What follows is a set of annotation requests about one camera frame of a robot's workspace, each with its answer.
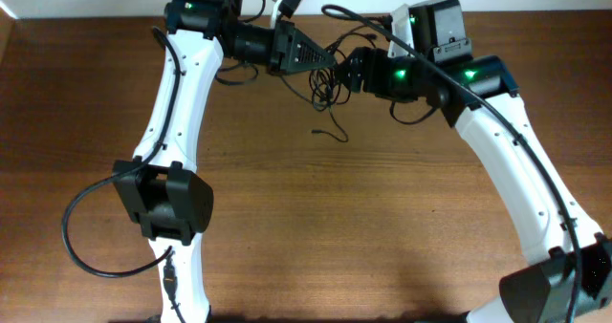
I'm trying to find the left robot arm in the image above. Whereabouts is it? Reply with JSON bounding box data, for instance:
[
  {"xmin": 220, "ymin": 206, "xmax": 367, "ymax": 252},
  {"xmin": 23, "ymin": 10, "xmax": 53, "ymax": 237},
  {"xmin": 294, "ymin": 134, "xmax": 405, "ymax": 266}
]
[{"xmin": 113, "ymin": 0, "xmax": 336, "ymax": 322}]

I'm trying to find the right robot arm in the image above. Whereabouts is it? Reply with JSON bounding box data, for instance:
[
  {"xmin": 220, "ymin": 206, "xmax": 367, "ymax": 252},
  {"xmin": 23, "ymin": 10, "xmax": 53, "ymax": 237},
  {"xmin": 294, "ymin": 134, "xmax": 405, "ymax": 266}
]
[{"xmin": 336, "ymin": 0, "xmax": 611, "ymax": 323}]

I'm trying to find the black usb cable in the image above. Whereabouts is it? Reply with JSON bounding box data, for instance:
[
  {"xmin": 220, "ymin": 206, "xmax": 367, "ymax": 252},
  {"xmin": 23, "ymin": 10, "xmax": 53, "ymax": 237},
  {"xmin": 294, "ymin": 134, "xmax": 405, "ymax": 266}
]
[{"xmin": 279, "ymin": 24, "xmax": 379, "ymax": 144}]

